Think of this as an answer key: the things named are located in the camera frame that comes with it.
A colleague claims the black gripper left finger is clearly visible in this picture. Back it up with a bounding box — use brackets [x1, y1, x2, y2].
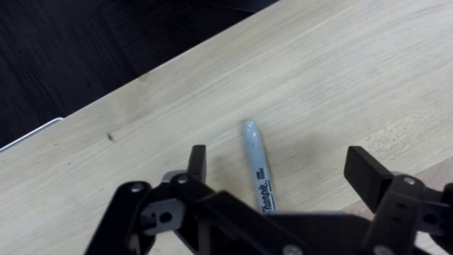
[83, 143, 223, 255]

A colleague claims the grey black marker pen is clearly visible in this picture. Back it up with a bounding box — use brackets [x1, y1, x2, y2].
[239, 118, 280, 216]

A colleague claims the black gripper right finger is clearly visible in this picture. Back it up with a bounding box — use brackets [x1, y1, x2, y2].
[342, 145, 453, 255]

